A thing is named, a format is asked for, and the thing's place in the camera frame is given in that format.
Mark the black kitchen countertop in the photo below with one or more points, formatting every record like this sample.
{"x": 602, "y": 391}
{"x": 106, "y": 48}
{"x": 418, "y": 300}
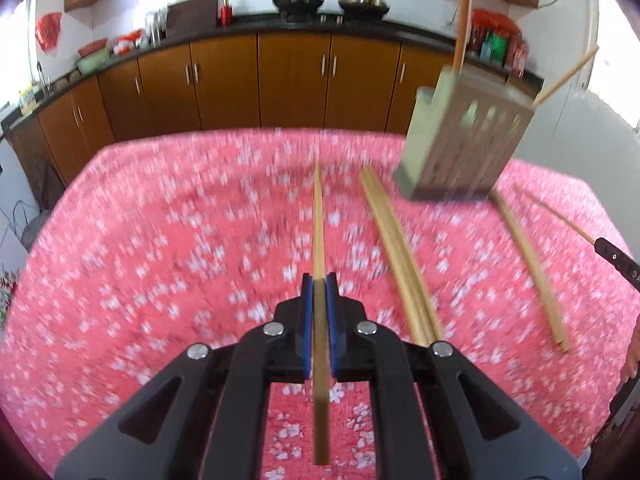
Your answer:
{"x": 210, "y": 32}

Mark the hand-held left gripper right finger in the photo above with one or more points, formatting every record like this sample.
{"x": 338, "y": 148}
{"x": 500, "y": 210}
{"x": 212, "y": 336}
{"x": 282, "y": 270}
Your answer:
{"x": 333, "y": 330}

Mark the red and white bag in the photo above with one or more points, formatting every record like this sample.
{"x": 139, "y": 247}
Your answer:
{"x": 129, "y": 41}

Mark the window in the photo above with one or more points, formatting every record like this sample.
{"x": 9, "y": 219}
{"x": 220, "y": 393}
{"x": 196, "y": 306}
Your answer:
{"x": 620, "y": 85}

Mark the red floral tablecloth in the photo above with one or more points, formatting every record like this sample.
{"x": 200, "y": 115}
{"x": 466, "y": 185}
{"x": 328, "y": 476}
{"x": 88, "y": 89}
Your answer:
{"x": 175, "y": 260}

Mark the red basin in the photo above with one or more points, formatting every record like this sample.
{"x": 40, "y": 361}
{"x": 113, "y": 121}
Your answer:
{"x": 92, "y": 47}

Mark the yellow bottle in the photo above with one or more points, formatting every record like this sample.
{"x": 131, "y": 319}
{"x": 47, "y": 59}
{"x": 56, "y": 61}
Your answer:
{"x": 26, "y": 101}

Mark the green basin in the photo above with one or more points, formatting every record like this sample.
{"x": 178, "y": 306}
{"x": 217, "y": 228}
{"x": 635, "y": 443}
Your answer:
{"x": 94, "y": 62}

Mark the metal faucet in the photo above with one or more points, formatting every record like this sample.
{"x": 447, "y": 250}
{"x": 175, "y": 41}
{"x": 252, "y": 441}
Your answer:
{"x": 42, "y": 77}

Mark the dark cutting board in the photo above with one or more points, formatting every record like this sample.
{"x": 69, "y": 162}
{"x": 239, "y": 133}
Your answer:
{"x": 192, "y": 15}

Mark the red chopstick jar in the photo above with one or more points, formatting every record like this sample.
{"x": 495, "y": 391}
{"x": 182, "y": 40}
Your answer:
{"x": 226, "y": 14}

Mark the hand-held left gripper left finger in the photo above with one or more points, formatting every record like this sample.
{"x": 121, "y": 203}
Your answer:
{"x": 308, "y": 330}

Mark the cluster of glass jars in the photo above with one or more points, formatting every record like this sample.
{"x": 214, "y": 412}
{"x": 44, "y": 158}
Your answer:
{"x": 155, "y": 27}

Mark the person's right hand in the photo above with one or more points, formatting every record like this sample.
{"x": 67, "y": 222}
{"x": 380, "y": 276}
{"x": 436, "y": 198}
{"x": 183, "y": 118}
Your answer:
{"x": 633, "y": 355}

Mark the lidded metal pan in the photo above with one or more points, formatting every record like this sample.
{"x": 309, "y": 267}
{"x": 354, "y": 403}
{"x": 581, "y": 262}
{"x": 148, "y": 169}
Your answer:
{"x": 364, "y": 4}

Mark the wooden chopstick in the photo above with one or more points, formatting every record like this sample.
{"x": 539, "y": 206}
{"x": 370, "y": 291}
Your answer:
{"x": 405, "y": 255}
{"x": 318, "y": 230}
{"x": 567, "y": 75}
{"x": 389, "y": 255}
{"x": 464, "y": 20}
{"x": 560, "y": 217}
{"x": 531, "y": 270}
{"x": 396, "y": 255}
{"x": 538, "y": 267}

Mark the brown kitchen base cabinets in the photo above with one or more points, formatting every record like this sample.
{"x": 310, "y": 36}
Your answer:
{"x": 290, "y": 80}

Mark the gas stove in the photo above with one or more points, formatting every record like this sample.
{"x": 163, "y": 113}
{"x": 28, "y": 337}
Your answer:
{"x": 332, "y": 19}

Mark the green container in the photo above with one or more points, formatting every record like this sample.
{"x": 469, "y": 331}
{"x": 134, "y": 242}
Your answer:
{"x": 499, "y": 47}

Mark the black wok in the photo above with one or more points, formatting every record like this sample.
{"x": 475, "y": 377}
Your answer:
{"x": 298, "y": 4}

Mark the grey perforated plastic utensil holder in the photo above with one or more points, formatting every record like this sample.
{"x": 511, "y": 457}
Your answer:
{"x": 430, "y": 125}

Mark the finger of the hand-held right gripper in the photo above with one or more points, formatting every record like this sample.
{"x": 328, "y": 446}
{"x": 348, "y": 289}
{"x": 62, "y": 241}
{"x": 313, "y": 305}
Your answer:
{"x": 622, "y": 265}

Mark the red hanging plastic bag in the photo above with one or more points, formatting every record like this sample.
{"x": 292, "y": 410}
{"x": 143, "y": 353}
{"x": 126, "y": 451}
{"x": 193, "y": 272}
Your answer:
{"x": 49, "y": 32}

